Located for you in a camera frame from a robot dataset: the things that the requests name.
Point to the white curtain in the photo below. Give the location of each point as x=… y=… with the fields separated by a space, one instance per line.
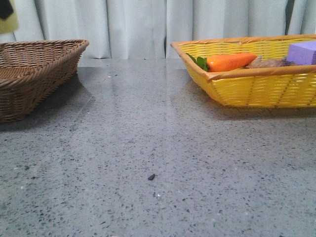
x=145 y=29

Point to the yellow tape roll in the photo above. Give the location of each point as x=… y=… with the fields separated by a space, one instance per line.
x=11 y=23

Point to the brown wicker basket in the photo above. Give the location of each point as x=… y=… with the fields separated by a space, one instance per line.
x=32 y=70

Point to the purple foam block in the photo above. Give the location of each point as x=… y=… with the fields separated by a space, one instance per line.
x=302 y=53

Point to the yellow woven basket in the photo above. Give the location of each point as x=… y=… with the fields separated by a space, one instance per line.
x=281 y=87

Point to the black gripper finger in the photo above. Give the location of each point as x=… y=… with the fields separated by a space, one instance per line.
x=6 y=9

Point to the brown dried object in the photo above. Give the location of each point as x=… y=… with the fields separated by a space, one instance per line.
x=259 y=62

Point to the orange toy carrot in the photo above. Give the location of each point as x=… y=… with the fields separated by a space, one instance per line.
x=224 y=63

